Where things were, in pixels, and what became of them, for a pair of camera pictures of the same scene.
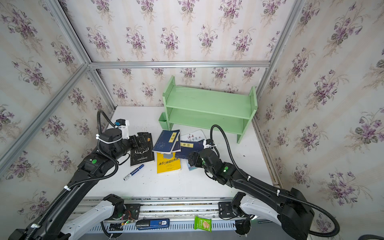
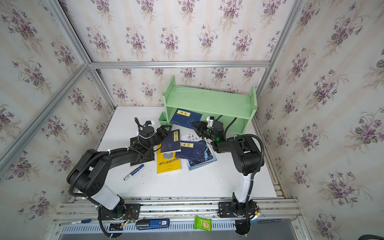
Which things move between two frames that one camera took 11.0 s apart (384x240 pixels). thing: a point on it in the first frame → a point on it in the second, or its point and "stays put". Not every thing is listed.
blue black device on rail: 147,224 stays put
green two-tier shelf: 227,111 stays put
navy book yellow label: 188,146 stays put
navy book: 166,141 → 185,118
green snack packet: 203,224 stays put
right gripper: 194,159 → 203,129
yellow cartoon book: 164,165 stays put
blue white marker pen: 133,172 stays put
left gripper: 137,141 → 162,133
